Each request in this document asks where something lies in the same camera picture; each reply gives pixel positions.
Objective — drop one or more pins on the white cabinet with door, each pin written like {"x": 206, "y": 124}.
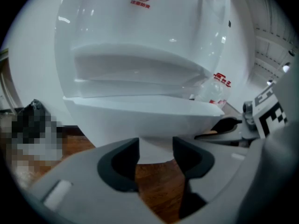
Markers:
{"x": 144, "y": 55}

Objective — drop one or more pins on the ceiling spotlight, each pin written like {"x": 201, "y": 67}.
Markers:
{"x": 291, "y": 52}
{"x": 286, "y": 67}

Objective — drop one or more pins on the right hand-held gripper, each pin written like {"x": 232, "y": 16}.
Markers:
{"x": 268, "y": 115}

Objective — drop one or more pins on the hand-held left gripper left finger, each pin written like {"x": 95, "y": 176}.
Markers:
{"x": 81, "y": 183}

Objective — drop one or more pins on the clear water jug red cap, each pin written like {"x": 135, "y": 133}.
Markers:
{"x": 217, "y": 91}

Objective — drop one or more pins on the grey trash bin black bag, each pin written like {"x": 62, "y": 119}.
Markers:
{"x": 35, "y": 125}

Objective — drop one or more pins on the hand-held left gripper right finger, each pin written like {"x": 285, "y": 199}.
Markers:
{"x": 222, "y": 171}

